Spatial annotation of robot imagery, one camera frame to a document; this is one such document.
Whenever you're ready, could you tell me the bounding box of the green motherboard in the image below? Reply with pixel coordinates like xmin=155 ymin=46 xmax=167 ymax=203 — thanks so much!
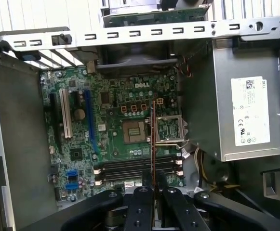
xmin=39 ymin=67 xmax=188 ymax=210

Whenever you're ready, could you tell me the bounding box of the white barcode wire label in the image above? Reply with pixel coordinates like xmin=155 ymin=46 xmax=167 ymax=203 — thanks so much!
xmin=180 ymin=148 xmax=191 ymax=160

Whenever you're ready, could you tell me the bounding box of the green RAM stick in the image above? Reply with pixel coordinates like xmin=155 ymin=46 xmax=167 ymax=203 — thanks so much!
xmin=150 ymin=100 xmax=159 ymax=231

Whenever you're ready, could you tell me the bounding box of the blue SATA port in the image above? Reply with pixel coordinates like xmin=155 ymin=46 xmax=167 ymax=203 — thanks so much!
xmin=67 ymin=169 xmax=80 ymax=180
xmin=65 ymin=182 xmax=80 ymax=193

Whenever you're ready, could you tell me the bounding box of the white expansion slot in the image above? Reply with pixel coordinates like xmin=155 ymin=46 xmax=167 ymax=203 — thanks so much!
xmin=59 ymin=88 xmax=73 ymax=140

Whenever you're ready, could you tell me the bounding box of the black case fan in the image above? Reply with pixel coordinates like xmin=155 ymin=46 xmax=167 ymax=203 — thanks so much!
xmin=96 ymin=44 xmax=179 ymax=71

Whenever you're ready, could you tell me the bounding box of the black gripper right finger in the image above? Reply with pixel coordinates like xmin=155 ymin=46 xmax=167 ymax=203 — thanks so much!
xmin=157 ymin=171 xmax=280 ymax=231

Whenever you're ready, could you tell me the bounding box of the black RAM slot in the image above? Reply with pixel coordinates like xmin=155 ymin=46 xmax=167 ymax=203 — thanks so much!
xmin=95 ymin=163 xmax=184 ymax=180
xmin=93 ymin=157 xmax=184 ymax=174
xmin=93 ymin=169 xmax=185 ymax=186
xmin=98 ymin=175 xmax=185 ymax=191

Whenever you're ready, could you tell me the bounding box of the silver drive cage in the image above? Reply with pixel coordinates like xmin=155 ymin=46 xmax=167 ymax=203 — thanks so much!
xmin=233 ymin=154 xmax=280 ymax=227

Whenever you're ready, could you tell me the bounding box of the yellow grey power wire bundle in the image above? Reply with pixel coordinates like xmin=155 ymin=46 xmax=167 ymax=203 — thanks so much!
xmin=194 ymin=146 xmax=240 ymax=193

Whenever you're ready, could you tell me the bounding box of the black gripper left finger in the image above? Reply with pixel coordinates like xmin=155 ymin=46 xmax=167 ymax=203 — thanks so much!
xmin=18 ymin=170 xmax=155 ymax=231

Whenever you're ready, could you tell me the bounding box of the grey power supply unit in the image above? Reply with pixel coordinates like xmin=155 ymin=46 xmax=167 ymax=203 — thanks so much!
xmin=185 ymin=39 xmax=280 ymax=162

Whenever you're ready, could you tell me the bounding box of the long black expansion slot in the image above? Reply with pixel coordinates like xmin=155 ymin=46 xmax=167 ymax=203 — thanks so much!
xmin=48 ymin=92 xmax=64 ymax=155

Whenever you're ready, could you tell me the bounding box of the green graphics card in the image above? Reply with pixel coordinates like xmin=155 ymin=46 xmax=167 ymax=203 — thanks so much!
xmin=103 ymin=7 xmax=209 ymax=28

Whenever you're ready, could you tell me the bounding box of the wire locking lever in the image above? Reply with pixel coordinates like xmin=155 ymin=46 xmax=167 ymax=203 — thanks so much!
xmin=155 ymin=141 xmax=187 ymax=149

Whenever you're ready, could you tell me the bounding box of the metal socket cover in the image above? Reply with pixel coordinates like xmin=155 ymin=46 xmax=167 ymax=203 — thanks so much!
xmin=155 ymin=115 xmax=188 ymax=145

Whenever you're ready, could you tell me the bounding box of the blue expansion slot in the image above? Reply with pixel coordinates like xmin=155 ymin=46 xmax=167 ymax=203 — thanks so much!
xmin=82 ymin=89 xmax=96 ymax=150

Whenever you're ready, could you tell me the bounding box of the CPU socket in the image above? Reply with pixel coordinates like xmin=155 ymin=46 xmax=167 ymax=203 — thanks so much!
xmin=122 ymin=119 xmax=147 ymax=145

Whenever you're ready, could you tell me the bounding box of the coin cell battery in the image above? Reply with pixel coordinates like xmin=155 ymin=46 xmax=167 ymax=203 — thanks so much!
xmin=73 ymin=108 xmax=86 ymax=121

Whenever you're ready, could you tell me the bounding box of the black PC case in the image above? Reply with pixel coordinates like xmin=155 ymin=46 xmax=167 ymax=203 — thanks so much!
xmin=0 ymin=14 xmax=280 ymax=231

